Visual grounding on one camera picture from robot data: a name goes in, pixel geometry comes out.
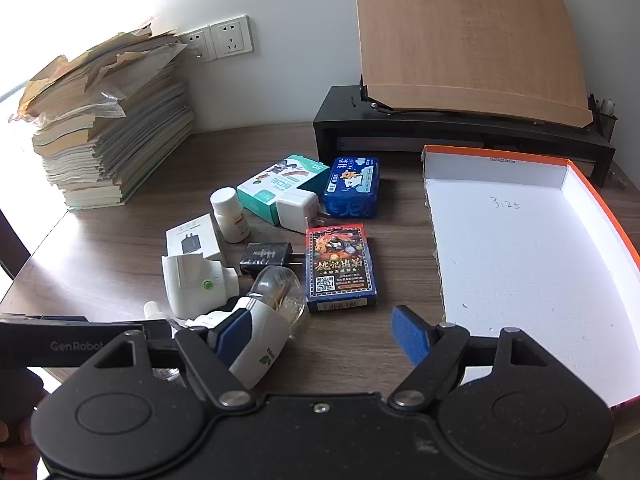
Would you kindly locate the blue tissue pack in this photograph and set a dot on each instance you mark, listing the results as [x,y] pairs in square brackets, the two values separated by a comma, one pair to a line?
[350,190]

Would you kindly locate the black monitor riser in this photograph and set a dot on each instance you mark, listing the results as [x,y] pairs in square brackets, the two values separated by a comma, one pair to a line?
[340,115]

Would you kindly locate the person's left hand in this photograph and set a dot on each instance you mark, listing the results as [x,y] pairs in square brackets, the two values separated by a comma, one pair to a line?
[17,460]

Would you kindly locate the dark brown wooden frame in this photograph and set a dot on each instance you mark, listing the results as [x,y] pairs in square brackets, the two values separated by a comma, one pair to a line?
[10,240]

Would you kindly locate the white charger cube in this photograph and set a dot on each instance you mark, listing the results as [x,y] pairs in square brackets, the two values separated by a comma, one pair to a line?
[295,210]

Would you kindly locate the orange and white cardboard box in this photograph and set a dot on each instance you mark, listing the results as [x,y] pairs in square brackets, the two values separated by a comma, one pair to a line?
[520,260]

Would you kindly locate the white wall socket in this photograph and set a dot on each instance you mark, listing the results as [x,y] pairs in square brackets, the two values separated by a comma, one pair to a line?
[231,35]
[200,40]

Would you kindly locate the dark playing card box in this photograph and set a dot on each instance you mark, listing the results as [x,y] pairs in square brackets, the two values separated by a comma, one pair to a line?
[340,265]

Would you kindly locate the black power adapter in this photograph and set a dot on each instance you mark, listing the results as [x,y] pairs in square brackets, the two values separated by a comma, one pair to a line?
[265,257]

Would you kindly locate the white charger packaging box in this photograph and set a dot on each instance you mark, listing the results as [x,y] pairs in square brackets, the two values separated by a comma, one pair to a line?
[192,240]

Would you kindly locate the white pill bottle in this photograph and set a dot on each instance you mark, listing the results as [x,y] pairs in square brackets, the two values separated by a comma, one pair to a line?
[230,215]

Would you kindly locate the white repeller heater leaf print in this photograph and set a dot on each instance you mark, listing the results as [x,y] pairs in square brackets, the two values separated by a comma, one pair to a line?
[265,345]

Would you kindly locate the small clear bottle white cap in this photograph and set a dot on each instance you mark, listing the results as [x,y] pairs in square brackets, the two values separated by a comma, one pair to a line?
[151,308]

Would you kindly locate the black mesh pen holder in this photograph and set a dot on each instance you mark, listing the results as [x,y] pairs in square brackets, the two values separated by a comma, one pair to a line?
[602,125]

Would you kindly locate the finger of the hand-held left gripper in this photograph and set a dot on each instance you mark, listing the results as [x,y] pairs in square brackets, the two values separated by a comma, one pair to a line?
[160,331]

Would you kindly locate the white plug-in repeller green button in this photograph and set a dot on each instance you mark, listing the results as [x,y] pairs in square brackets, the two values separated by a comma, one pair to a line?
[190,285]

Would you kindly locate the stack of books and papers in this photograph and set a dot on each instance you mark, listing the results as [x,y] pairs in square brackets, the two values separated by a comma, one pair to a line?
[125,125]

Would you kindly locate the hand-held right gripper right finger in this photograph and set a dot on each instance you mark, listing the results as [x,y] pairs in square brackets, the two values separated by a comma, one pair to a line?
[410,332]

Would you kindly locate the wooden reading board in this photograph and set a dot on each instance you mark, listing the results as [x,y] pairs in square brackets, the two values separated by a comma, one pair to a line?
[465,40]

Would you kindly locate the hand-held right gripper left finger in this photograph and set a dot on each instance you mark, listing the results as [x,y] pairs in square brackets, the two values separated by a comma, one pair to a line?
[235,332]

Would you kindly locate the green bandage box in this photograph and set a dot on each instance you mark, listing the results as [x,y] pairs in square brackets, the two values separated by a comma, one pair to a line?
[270,185]

